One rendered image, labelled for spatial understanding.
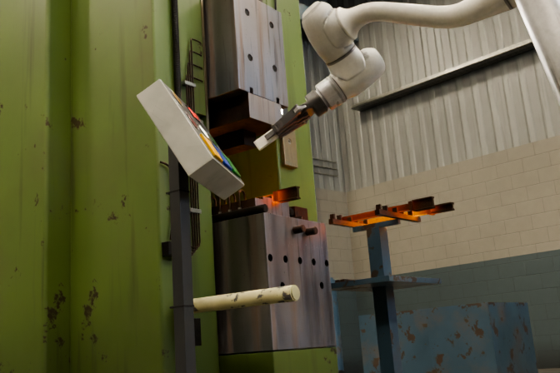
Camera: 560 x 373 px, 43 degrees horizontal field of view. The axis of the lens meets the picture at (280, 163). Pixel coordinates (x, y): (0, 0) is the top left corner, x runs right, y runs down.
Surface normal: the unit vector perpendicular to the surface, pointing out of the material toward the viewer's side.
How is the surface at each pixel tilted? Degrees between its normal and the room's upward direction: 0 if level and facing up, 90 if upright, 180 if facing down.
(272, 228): 90
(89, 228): 90
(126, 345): 90
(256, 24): 90
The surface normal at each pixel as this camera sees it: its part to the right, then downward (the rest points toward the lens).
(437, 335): -0.64, -0.15
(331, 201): 0.69, -0.23
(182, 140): -0.19, -0.23
